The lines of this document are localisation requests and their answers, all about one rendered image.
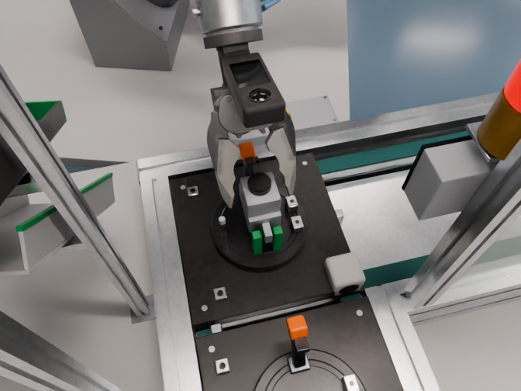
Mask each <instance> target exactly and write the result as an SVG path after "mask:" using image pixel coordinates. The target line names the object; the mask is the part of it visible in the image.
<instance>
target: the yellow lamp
mask: <svg viewBox="0 0 521 391"><path fill-rule="evenodd" d="M504 87H505V86H504ZM504 87H503V89H502V90H501V92H500V93H499V96H498V97H497V99H496V100H495V102H494V103H493V105H492V107H491V108H490V110H489V111H488V113H487V115H486V117H485V118H484V119H483V121H482V123H481V125H480V126H479V128H478V140H479V142H480V144H481V145H482V146H483V148H484V149H485V150H486V151H487V152H489V153H490V154H491V155H492V156H494V157H496V158H498V159H500V160H503V161H504V160H505V159H506V157H507V156H508V155H509V153H510V152H511V150H512V149H513V148H514V147H515V145H516V144H517V143H518V142H519V140H520V139H521V113H520V112H518V111H517V110H515V109H514V108H513V107H512V106H511V105H510V104H509V102H508V100H507V99H506V97H505V93H504Z"/></svg>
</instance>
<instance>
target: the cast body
mask: <svg viewBox="0 0 521 391"><path fill-rule="evenodd" d="M239 190H240V199H241V202H242V206H243V211H244V215H245V218H246V221H247V226H248V230H249V232H250V233H252V232H253V231H257V230H262V234H263V236H264V242H265V244H266V243H270V242H272V238H273V234H272V232H271V228H272V227H278V226H280V225H281V212H280V208H281V197H280V194H279V191H278V187H277V185H276V182H275V179H274V175H273V173H272V172H271V171H270V172H266V173H255V174H253V175H251V176H247V177H242V178H240V184H239Z"/></svg>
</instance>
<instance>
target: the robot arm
mask: <svg viewBox="0 0 521 391"><path fill-rule="evenodd" d="M147 1H148V2H151V3H153V4H155V5H158V6H160V7H171V6H173V5H174V4H175V3H176V2H177V1H178V0H147ZM280 1H281V0H195V4H196V5H197V6H198V8H193V9H191V14H192V16H193V17H197V16H200V20H199V26H200V30H201V33H202V34H203V35H206V36H207V37H204V38H203V41H204V45H205V49H211V48H216V51H218V55H219V64H220V69H221V74H222V78H223V85H222V86H221V87H218V88H210V91H211V95H212V103H213V108H214V112H211V121H210V124H209V126H208V129H207V145H208V149H209V154H210V157H211V160H212V165H213V167H214V172H215V174H216V179H217V182H218V186H219V190H220V192H221V195H222V197H223V199H224V201H225V202H226V204H227V206H228V207H229V208H233V204H234V200H235V196H236V194H235V192H234V191H233V183H234V182H235V179H236V178H235V175H234V173H233V168H234V165H235V163H236V161H237V160H238V158H239V152H240V150H239V148H238V146H237V145H235V143H233V142H232V141H231V140H230V139H229V135H228V132H231V133H235V134H236V137H237V138H241V137H242V135H243V132H247V131H251V130H259V131H260V132H261V133H266V130H265V128H266V127H268V129H269V132H270V133H269V134H268V136H267V139H266V140H265V144H266V146H267V148H268V150H269V151H270V152H271V153H272V154H273V155H274V156H275V157H276V160H277V168H278V170H279V171H280V172H281V174H282V181H283V182H282V184H283V186H284V187H285V191H286V192H287V194H288V196H292V194H293V191H294V187H295V179H296V156H295V155H296V145H295V128H294V124H293V122H292V119H291V117H290V115H289V114H288V113H287V111H286V103H285V100H284V98H283V97H282V95H281V93H280V91H279V89H278V87H277V85H276V84H275V82H274V79H273V78H272V76H271V74H270V72H269V70H268V69H267V66H266V65H265V63H264V61H263V59H262V57H261V55H260V54H259V53H258V52H256V53H250V51H249V47H248V43H250V42H255V41H259V40H263V33H262V29H259V27H258V26H261V25H262V23H263V19H262V12H264V11H265V10H267V9H269V8H270V7H272V6H273V5H275V4H277V3H279V2H280Z"/></svg>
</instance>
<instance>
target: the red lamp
mask: <svg viewBox="0 0 521 391"><path fill-rule="evenodd" d="M504 93H505V97H506V99H507V100H508V102H509V104H510V105H511V106H512V107H513V108H514V109H515V110H517V111H518V112H520V113H521V60H520V61H519V63H518V64H517V66H516V68H515V70H514V71H513V73H512V74H511V76H510V77H509V80H508V81H507V82H506V84H505V87H504Z"/></svg>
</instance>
